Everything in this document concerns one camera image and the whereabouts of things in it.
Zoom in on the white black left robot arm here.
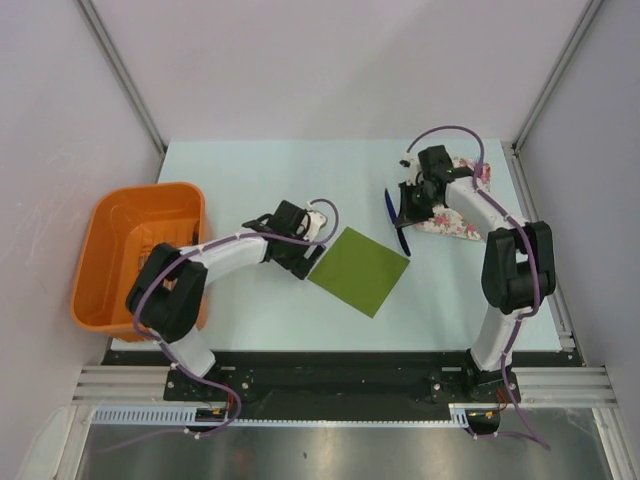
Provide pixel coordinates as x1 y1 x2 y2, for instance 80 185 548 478
125 199 333 400

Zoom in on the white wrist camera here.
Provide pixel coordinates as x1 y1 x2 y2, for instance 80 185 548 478
400 152 422 186
305 210 327 241

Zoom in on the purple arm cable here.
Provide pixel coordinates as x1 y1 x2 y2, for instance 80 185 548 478
97 198 341 454
405 124 551 452

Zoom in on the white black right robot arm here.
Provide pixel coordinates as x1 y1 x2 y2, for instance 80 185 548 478
390 145 556 401

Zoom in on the white slotted cable duct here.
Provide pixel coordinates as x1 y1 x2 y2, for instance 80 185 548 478
92 406 469 429

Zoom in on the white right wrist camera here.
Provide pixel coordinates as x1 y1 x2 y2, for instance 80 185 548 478
400 152 422 186

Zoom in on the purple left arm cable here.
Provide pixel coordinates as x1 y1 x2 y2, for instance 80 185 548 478
97 198 341 454

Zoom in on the green paper napkin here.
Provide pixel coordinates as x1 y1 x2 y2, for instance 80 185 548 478
308 227 410 318

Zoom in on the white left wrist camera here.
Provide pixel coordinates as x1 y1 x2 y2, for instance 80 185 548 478
305 210 327 241

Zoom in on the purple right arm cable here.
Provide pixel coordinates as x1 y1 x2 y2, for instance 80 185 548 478
405 124 551 452

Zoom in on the floral patterned tray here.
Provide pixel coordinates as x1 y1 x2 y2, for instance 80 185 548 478
413 182 483 242

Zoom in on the aluminium front rail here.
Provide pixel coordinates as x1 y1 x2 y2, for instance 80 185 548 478
73 366 618 408

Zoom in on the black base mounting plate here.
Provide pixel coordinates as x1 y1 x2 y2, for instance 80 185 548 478
102 349 584 419

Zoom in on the orange plastic basket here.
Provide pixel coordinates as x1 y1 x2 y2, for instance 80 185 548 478
70 182 213 342

